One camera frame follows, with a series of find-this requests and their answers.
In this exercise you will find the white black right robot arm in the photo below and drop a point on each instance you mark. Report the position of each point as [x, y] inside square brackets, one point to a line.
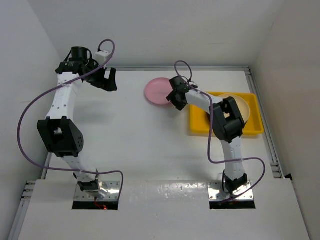
[226, 123]

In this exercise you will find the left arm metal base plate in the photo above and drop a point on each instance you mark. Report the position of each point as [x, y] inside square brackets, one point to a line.
[108, 191]

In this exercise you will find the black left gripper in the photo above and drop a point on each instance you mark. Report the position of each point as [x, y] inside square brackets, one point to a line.
[108, 85]

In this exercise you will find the pink plate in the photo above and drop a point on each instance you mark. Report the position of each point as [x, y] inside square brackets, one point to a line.
[157, 90]

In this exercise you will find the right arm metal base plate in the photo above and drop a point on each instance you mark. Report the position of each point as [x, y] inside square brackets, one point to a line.
[216, 193]

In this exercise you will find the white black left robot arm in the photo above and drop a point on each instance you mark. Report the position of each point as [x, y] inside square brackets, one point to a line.
[58, 131]

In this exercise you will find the yellow plastic bin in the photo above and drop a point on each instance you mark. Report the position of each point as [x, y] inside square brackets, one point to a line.
[199, 120]

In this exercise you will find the orange plate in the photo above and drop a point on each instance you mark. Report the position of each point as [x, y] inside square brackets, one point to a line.
[241, 103]

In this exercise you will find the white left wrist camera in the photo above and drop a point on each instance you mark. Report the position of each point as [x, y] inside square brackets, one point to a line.
[102, 56]

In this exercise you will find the aluminium table frame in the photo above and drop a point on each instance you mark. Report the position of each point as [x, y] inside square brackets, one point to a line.
[165, 173]

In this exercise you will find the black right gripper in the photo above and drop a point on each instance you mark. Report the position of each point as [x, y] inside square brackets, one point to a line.
[172, 97]

